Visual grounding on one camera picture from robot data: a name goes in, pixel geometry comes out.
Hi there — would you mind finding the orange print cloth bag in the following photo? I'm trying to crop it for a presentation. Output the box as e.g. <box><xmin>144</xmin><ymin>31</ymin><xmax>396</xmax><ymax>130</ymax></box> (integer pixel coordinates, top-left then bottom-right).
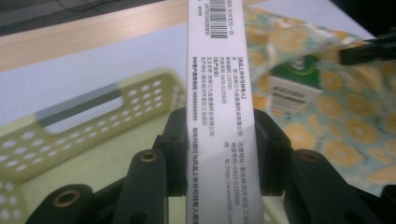
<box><xmin>242</xmin><ymin>4</ymin><xmax>396</xmax><ymax>197</ymax></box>

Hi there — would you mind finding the long white and green box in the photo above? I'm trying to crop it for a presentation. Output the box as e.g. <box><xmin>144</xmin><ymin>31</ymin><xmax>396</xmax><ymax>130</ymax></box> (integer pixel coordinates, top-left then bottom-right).
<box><xmin>186</xmin><ymin>0</ymin><xmax>265</xmax><ymax>224</ymax></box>

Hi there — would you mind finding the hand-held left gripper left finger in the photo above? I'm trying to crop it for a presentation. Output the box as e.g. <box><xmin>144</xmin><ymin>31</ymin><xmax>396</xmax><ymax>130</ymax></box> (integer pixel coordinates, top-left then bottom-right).
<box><xmin>152</xmin><ymin>106</ymin><xmax>190</xmax><ymax>198</ymax></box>

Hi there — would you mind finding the pale yellow plastic basket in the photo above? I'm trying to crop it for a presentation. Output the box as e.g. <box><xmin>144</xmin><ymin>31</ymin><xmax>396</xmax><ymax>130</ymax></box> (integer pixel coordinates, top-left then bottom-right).
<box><xmin>0</xmin><ymin>67</ymin><xmax>189</xmax><ymax>224</ymax></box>

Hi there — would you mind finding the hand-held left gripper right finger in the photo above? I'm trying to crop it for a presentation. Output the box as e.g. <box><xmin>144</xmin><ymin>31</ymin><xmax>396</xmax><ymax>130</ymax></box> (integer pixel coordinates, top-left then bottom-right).
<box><xmin>253</xmin><ymin>108</ymin><xmax>295</xmax><ymax>198</ymax></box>

